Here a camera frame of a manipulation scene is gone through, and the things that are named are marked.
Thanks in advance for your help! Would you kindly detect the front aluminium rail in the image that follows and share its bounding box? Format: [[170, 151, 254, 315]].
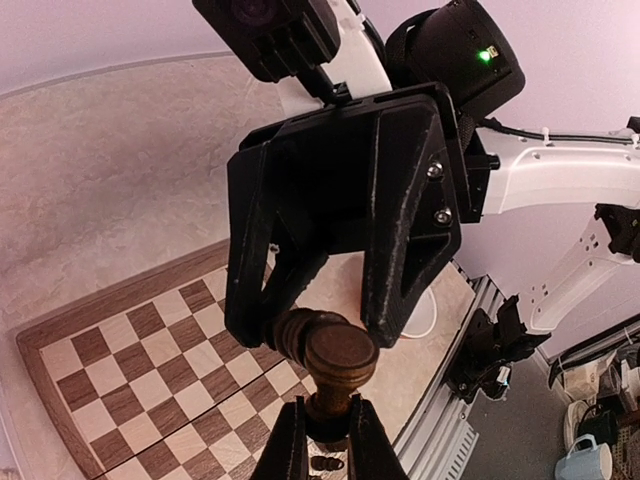
[[392, 269, 501, 480]]

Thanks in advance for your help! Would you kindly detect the wooden chess board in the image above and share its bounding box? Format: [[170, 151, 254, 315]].
[[16, 241, 315, 479]]

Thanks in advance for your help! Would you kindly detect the light blue mug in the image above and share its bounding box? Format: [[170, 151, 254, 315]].
[[554, 434, 613, 480]]

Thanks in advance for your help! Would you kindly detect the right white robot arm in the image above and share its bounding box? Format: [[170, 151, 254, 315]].
[[225, 1, 639, 348]]

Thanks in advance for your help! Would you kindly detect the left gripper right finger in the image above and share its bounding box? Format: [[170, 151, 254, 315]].
[[347, 395, 408, 480]]

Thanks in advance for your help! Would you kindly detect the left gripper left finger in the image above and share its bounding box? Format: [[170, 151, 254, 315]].
[[252, 396, 309, 480]]

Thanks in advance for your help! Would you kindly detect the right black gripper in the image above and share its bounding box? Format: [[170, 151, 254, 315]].
[[225, 82, 469, 348]]

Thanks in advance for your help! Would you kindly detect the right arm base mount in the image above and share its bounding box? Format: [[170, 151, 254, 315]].
[[446, 295, 551, 404]]

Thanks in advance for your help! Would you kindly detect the white orange ceramic bowl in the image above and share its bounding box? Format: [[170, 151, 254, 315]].
[[401, 287, 438, 339]]

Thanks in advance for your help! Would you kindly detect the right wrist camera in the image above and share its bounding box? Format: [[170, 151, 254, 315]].
[[192, 0, 394, 109]]

